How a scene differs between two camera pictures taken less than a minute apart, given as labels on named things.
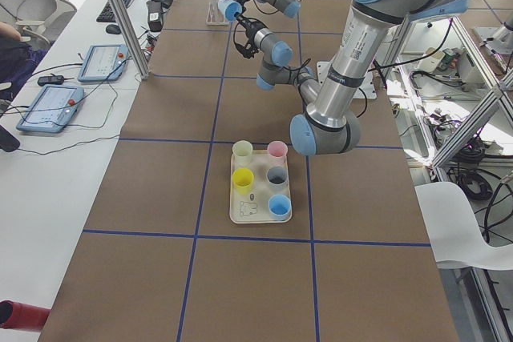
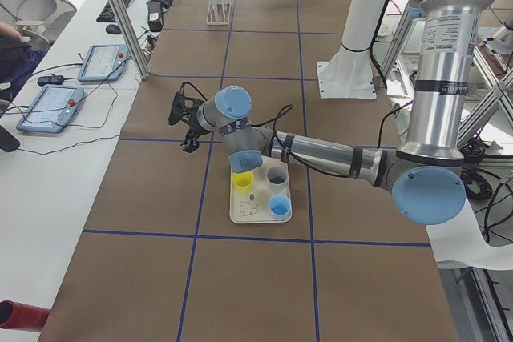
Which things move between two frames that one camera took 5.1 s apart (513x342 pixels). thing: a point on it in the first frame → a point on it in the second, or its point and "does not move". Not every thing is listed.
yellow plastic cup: x=243 y=179 does not move
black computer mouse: x=113 y=29 does not move
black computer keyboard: x=107 y=14 does not move
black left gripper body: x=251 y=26 → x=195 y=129
